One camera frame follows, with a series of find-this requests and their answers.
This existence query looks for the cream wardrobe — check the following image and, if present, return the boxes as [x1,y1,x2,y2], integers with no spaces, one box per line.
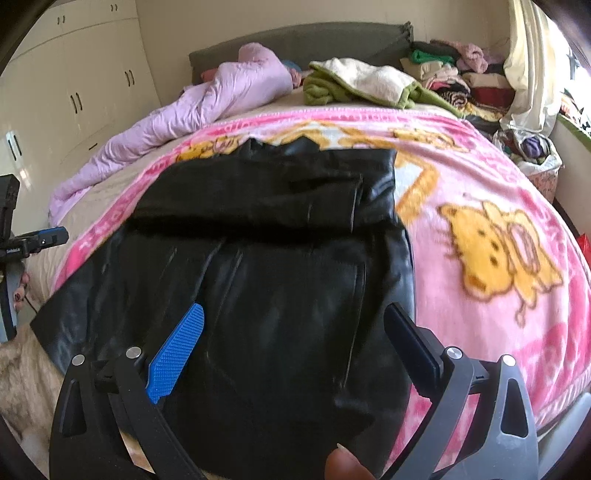
[0,0,162,195]

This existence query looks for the pile of folded clothes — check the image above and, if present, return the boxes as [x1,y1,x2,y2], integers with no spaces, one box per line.
[399,39,515,121]

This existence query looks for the person's right hand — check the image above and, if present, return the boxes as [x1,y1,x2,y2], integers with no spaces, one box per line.
[324,443,376,480]

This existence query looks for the grey headboard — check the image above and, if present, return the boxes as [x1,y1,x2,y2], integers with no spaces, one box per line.
[188,22,411,86]

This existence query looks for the black leather jacket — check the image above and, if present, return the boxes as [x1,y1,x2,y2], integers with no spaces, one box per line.
[30,137,416,480]

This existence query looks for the pink printed blanket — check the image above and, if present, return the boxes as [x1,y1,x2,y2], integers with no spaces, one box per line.
[51,106,591,467]

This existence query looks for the laundry basket with clothes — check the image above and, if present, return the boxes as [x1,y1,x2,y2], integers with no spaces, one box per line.
[492,127,564,204]

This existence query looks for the fluffy beige rug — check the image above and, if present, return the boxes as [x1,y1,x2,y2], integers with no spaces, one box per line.
[0,332,65,462]

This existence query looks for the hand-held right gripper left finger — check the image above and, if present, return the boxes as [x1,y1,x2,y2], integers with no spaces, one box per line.
[48,302,206,480]

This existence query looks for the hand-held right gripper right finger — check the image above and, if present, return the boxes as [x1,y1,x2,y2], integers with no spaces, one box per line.
[383,302,541,480]

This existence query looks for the lilac quilt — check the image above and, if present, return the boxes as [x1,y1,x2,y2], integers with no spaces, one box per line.
[48,42,294,217]

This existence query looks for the green and cream blanket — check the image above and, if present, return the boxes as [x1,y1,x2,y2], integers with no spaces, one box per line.
[302,58,467,118]

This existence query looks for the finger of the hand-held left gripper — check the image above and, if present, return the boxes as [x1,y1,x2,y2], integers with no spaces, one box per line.
[16,226,70,257]

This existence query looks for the cream curtain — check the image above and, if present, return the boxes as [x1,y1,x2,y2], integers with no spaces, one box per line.
[501,0,578,134]

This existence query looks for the person's left hand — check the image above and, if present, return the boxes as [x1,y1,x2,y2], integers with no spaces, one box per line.
[10,271,32,315]

